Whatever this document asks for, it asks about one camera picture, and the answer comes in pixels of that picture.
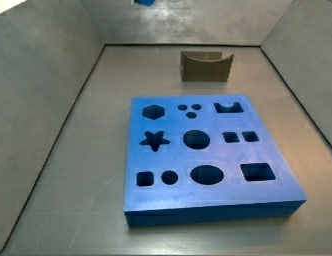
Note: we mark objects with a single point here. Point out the black curved cradle holder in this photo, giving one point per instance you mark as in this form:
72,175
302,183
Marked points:
204,66

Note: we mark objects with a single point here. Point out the blue round cylinder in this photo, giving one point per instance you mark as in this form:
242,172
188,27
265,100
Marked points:
144,2

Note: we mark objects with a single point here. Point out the blue shape sorting board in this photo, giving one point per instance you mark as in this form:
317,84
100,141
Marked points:
203,163

